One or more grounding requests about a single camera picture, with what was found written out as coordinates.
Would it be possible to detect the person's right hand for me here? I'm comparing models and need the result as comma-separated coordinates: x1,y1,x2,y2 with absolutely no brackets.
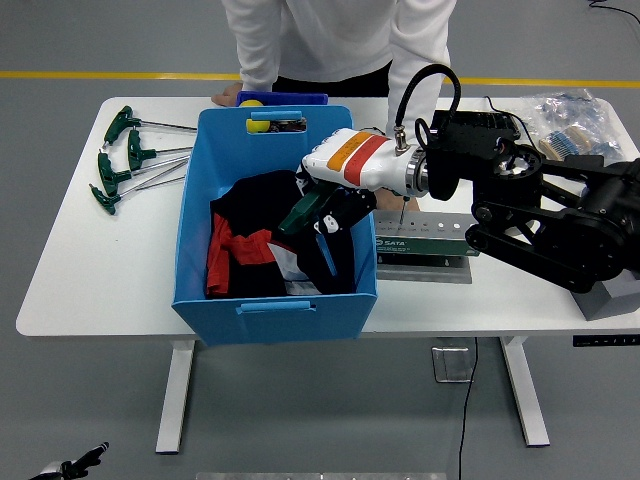
211,82,245,108

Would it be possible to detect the person's left hand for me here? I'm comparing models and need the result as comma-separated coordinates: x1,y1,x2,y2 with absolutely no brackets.
373,192,421,213

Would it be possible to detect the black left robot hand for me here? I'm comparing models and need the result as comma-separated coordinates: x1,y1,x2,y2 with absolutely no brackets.
29,441,110,480

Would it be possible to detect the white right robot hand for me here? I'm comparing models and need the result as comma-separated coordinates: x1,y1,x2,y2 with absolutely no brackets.
294,128,417,236

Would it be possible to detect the green and grey tool stand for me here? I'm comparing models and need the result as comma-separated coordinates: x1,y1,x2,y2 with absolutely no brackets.
373,208,481,285

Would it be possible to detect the large green T-handle hex key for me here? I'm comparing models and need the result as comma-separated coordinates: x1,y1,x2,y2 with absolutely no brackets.
278,187,339,277

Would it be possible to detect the large blue plastic box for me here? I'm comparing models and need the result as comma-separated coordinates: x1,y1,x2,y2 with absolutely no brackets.
171,104,378,349

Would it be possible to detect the yellow ball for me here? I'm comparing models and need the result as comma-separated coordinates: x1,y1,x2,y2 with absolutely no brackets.
238,99,274,135

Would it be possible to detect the small dark blue bin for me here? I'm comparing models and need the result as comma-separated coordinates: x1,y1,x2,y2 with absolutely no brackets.
234,90,330,108

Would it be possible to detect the black and red clothing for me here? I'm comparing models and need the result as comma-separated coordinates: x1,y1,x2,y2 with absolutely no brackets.
204,169,357,300

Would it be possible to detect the white table leg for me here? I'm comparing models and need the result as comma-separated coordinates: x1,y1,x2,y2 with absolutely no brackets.
499,335,551,448
155,340,197,455

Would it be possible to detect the black plastic tray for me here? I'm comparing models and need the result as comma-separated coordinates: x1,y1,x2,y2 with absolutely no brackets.
430,109,521,146

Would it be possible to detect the person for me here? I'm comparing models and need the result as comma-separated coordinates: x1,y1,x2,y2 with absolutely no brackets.
211,0,459,214

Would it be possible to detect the metal floor plate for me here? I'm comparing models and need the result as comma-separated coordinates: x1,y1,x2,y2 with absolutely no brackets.
431,345,475,384

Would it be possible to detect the black power adapter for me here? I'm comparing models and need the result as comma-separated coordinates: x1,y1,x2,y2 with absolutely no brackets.
564,153,605,169

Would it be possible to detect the clear bag of small parts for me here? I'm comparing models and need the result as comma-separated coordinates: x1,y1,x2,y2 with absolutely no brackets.
519,88,626,164

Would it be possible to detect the grey block with square recess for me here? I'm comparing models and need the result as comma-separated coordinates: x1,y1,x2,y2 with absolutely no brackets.
572,272,640,322

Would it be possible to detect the black table control panel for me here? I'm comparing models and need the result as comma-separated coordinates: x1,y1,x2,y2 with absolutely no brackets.
572,334,640,347

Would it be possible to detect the black power cord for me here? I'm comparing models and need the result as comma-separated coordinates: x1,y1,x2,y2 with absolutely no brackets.
483,95,546,156

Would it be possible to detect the black cable on floor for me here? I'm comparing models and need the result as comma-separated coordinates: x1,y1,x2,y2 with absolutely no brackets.
587,0,640,24

